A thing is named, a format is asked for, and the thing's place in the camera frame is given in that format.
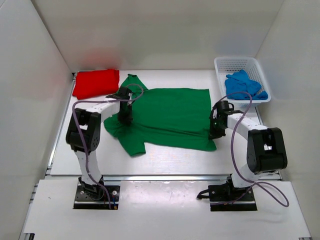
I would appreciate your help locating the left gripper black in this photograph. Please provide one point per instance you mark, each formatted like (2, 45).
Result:
(127, 119)

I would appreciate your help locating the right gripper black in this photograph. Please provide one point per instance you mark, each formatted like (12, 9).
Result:
(213, 134)

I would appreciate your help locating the green t shirt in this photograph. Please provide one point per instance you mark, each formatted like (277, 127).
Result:
(172, 117)

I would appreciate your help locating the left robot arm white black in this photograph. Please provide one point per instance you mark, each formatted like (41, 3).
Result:
(84, 132)

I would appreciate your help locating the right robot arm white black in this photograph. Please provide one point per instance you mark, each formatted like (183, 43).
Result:
(265, 153)

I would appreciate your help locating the blue t shirt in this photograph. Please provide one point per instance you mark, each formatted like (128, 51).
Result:
(239, 86)

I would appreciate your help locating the white plastic basket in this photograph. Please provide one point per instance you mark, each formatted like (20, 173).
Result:
(229, 65)

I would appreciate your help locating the folded red t shirt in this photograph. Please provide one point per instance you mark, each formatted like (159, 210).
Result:
(90, 84)

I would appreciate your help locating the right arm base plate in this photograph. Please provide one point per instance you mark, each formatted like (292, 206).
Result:
(224, 197)

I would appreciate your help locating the aluminium rail left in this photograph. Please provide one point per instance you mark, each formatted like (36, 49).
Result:
(65, 105)

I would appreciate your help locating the aluminium rail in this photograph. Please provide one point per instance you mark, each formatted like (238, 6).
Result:
(179, 177)
(65, 105)

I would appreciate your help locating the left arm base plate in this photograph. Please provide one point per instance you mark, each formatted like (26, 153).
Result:
(84, 200)

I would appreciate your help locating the aluminium rail front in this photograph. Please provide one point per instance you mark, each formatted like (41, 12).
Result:
(179, 177)

